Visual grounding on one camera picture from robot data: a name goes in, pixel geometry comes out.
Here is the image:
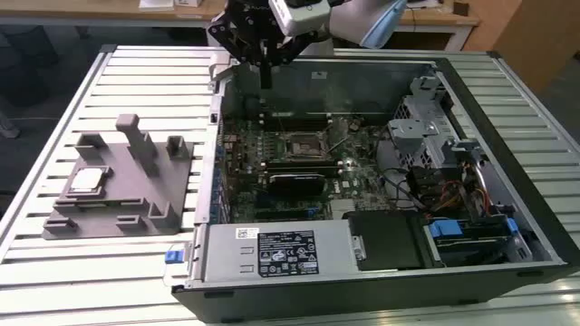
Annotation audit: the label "thin metal locking lever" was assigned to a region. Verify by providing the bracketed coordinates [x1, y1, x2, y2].
[329, 134, 360, 151]

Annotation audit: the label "black graphics card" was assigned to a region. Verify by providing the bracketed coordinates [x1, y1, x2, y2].
[266, 173, 328, 198]

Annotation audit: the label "grey metal drive cage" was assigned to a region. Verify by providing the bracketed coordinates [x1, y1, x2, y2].
[386, 76, 457, 170]

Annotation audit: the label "grey parts rack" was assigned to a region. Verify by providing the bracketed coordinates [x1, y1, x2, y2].
[41, 113, 196, 240]

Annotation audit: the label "hard disk in blue carrier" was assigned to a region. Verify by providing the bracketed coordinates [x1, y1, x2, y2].
[422, 217, 522, 268]

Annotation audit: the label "black office chair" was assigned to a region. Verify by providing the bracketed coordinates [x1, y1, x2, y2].
[0, 25, 60, 108]

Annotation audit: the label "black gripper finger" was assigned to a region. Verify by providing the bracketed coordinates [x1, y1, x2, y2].
[266, 31, 316, 90]
[206, 14, 269, 90]

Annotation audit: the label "green motherboard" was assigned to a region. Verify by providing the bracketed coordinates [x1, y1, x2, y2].
[216, 115, 412, 225]

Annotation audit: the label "silver topped CPU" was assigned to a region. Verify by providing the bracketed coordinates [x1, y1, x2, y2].
[66, 166, 112, 198]

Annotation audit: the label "silver finned heat sink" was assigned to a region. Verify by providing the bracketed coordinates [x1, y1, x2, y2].
[329, 199, 358, 220]

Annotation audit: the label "grey power supply black label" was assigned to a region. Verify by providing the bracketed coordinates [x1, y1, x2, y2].
[198, 220, 364, 283]

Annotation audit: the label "black expansion slot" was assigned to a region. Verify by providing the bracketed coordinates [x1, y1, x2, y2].
[253, 207, 318, 221]

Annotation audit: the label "wooden cabinet panel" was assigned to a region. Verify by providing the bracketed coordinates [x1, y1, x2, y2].
[461, 0, 580, 96]

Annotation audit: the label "orange yellow wire bundle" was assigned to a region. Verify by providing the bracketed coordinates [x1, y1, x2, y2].
[425, 162, 494, 218]

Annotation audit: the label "metal CPU socket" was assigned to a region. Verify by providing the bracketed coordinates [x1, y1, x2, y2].
[281, 131, 326, 161]

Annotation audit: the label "green RAM stick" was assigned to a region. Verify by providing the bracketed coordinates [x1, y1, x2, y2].
[72, 200, 148, 208]

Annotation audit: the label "black plastic drive box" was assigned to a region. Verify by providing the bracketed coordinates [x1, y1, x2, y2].
[346, 209, 426, 272]

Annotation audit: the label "grey plastic bracket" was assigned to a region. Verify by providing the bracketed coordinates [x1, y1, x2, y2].
[441, 138, 482, 170]

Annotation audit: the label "black open PC case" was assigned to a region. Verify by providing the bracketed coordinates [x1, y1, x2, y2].
[169, 50, 580, 323]

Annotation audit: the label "wooden desk white legs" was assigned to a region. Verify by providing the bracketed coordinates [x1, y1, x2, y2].
[0, 0, 482, 52]

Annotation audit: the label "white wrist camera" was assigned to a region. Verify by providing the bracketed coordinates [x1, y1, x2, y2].
[266, 0, 337, 37]

